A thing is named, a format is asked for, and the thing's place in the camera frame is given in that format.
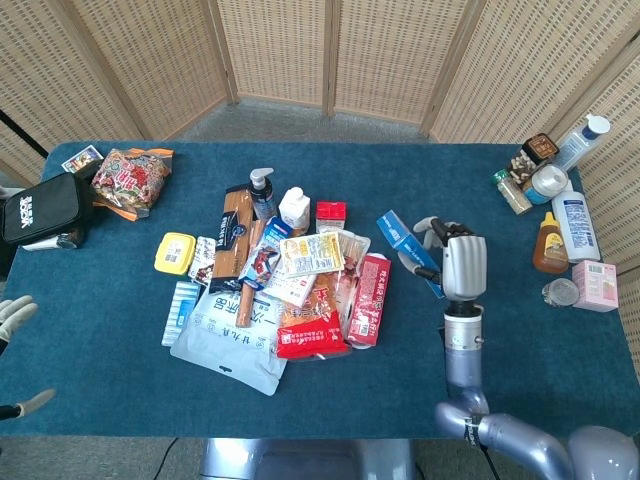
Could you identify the dark blue spaghetti pack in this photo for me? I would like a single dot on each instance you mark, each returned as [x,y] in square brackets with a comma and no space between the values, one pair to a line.
[231,235]

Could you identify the clear bag of pink snacks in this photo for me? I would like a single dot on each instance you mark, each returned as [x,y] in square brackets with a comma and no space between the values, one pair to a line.
[356,260]

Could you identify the blue white calculator box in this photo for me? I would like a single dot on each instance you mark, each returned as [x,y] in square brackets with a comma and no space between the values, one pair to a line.
[402,237]

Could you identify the blue tablecloth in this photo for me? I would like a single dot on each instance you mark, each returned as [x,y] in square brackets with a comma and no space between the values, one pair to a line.
[390,390]

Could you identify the pink box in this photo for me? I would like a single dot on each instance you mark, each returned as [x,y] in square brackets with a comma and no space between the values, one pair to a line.
[595,286]

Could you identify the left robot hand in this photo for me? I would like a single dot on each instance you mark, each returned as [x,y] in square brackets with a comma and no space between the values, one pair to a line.
[15,312]

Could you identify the yellow plastic box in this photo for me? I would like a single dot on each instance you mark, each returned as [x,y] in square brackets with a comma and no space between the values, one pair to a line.
[174,252]

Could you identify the dark pump dispenser bottle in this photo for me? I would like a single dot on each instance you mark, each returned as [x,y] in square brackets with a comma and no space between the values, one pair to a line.
[261,195]

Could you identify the green cap spice bottle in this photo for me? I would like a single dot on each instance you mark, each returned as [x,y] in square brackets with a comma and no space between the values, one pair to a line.
[512,192]

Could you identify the brown cylindrical stick pack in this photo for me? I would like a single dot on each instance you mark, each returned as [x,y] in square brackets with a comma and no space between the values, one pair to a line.
[246,305]

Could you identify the red colourful snack bag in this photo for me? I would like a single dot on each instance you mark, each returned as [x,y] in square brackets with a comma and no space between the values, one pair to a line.
[132,177]

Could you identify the amber honey squeeze bottle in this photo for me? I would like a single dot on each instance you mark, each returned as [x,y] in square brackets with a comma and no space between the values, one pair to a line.
[550,247]

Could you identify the small card packet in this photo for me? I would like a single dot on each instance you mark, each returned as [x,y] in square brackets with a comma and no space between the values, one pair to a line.
[82,157]

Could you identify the red orange noodle bag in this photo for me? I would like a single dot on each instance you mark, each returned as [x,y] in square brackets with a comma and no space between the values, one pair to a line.
[312,330]

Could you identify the grey robot torso base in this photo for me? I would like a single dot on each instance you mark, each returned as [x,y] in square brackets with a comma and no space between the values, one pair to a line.
[305,460]

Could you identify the black zip pouch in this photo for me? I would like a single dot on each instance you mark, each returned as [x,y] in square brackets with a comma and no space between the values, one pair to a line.
[42,210]

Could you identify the red snack packet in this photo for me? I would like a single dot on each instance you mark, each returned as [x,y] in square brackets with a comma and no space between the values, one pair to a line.
[369,300]

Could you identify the white lid round jar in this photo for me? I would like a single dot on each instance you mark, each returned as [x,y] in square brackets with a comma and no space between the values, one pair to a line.
[549,184]

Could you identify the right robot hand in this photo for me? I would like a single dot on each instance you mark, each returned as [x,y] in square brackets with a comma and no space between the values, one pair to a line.
[466,265]

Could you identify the glass jar lying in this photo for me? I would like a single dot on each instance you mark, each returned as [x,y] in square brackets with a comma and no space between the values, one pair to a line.
[561,293]

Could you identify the woven wicker folding screen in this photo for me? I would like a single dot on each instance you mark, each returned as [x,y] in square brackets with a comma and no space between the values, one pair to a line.
[390,55]

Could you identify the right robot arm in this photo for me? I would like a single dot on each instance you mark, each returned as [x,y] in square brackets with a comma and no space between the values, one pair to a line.
[462,360]

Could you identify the white bottle blue label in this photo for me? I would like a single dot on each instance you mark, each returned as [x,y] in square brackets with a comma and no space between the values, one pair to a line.
[576,227]

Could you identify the cream pancake print packet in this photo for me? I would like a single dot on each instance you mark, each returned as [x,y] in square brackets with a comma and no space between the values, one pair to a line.
[312,255]

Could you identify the black pole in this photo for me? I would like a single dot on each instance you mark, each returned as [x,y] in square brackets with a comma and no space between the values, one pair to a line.
[22,130]

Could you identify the small red white box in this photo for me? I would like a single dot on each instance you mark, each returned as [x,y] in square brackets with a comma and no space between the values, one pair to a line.
[331,215]

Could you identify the clear bottle with blue cap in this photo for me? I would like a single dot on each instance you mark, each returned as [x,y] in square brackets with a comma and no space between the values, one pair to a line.
[582,140]

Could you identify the large white resealable pouch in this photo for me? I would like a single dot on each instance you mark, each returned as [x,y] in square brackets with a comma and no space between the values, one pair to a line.
[230,350]

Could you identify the white drink carton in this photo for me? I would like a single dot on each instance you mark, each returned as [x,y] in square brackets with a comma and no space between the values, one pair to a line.
[294,207]

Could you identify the small white brown snack packet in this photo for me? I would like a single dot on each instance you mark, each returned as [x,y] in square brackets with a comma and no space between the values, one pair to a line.
[203,260]

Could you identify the ribbed white blue pack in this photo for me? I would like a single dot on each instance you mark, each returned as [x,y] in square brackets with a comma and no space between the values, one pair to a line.
[179,315]

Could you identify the blue spider-man print box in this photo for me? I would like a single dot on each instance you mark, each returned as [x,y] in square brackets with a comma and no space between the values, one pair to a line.
[262,260]

